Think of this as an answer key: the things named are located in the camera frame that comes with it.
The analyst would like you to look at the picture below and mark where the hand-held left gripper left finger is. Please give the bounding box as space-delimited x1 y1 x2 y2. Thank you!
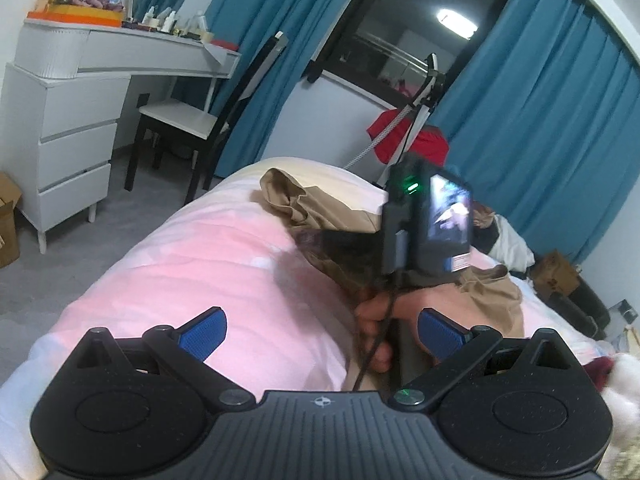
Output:
70 306 256 413

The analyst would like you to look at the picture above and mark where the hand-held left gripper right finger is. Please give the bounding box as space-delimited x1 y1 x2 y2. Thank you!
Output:
387 308 571 413

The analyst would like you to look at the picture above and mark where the tan garment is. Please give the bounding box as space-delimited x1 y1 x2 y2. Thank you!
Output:
260 167 525 338

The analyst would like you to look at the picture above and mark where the person's right hand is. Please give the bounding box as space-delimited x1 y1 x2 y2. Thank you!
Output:
355 284 469 377

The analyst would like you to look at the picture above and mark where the brown cloth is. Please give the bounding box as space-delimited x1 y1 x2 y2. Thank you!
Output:
472 202 497 227

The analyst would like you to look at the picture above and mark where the black cloth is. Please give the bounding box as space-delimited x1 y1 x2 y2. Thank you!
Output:
472 221 502 252

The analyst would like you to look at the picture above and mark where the pastel tie-dye bed duvet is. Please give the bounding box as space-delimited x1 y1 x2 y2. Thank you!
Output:
0 157 640 480

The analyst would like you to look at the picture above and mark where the red garment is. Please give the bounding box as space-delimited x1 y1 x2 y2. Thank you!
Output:
366 110 450 167

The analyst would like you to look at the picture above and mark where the white cloth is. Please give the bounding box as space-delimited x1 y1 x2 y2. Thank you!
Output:
487 215 536 269

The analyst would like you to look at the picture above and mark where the brown paper bag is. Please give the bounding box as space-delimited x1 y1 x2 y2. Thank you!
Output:
530 250 582 297

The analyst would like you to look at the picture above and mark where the dark sofa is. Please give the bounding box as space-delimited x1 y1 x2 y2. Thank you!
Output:
547 289 612 342

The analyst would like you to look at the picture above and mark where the blue curtain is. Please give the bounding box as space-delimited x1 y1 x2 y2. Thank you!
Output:
132 0 376 191
440 0 640 267

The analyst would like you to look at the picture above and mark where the dark window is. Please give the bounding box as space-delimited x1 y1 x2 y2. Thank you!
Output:
320 0 523 111

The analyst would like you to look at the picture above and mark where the white fluffy blanket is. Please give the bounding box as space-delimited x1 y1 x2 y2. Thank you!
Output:
585 350 640 480

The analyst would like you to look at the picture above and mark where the black and white chair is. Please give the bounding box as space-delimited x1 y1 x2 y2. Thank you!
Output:
124 31 290 206

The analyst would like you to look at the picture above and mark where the cardboard box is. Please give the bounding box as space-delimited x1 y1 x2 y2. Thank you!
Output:
0 172 24 269

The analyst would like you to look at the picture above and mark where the white vanity desk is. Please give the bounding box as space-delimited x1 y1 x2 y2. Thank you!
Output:
5 17 243 256

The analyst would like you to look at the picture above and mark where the cluster of small cosmetic bottles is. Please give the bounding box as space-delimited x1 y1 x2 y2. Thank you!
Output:
122 6 216 41

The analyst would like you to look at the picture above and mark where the orange tray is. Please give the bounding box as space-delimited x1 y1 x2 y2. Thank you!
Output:
27 7 123 29

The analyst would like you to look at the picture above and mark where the black cable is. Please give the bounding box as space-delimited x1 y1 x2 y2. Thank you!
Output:
352 270 402 392

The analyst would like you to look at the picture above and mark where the grey corrugated steamer hose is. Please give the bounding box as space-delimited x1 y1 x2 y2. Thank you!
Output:
345 105 417 171

